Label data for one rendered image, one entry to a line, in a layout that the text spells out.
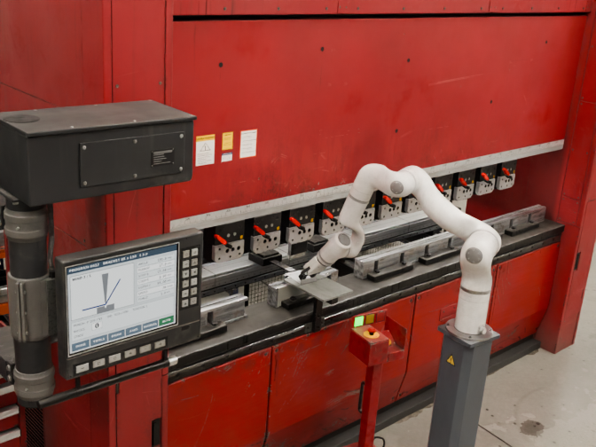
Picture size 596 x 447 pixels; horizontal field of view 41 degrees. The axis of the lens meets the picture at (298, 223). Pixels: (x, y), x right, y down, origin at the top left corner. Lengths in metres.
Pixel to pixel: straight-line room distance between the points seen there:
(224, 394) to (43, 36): 1.60
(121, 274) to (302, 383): 1.65
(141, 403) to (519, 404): 2.53
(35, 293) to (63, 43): 0.87
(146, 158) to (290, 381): 1.72
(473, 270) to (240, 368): 1.06
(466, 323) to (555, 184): 2.16
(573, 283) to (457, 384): 2.19
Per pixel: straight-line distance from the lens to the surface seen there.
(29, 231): 2.22
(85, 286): 2.22
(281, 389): 3.63
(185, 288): 2.40
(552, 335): 5.47
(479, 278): 3.13
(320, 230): 3.59
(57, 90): 2.80
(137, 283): 2.30
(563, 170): 5.17
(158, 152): 2.23
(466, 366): 3.26
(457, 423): 3.39
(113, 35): 2.51
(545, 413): 4.83
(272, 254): 3.74
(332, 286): 3.52
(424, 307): 4.22
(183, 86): 2.92
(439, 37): 3.91
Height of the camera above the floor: 2.43
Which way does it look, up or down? 20 degrees down
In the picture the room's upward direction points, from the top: 4 degrees clockwise
